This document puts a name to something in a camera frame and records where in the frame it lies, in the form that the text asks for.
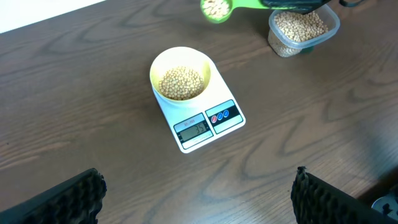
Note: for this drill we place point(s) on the white digital kitchen scale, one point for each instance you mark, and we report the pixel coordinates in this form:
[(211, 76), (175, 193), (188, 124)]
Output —
[(212, 114)]

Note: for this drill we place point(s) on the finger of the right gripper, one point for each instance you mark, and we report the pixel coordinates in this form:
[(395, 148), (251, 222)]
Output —
[(286, 4), (315, 4)]

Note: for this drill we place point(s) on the soybeans in yellow bowl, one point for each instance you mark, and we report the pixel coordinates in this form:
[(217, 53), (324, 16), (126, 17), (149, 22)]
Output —
[(181, 83)]

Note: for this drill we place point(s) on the pile of soybeans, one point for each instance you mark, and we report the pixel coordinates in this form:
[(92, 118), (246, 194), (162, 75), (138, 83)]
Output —
[(298, 28)]

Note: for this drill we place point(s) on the green plastic measuring scoop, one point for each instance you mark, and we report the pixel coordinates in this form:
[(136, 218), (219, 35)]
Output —
[(218, 11)]

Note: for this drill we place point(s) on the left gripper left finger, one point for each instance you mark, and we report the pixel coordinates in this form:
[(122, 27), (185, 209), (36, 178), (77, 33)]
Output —
[(76, 200)]

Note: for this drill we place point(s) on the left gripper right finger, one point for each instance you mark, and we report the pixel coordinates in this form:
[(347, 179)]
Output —
[(315, 201)]

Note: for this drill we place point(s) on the yellow plastic bowl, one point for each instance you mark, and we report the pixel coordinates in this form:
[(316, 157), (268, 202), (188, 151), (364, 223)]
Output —
[(180, 56)]

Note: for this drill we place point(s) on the clear plastic bean container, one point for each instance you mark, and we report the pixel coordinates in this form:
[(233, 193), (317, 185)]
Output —
[(326, 14)]

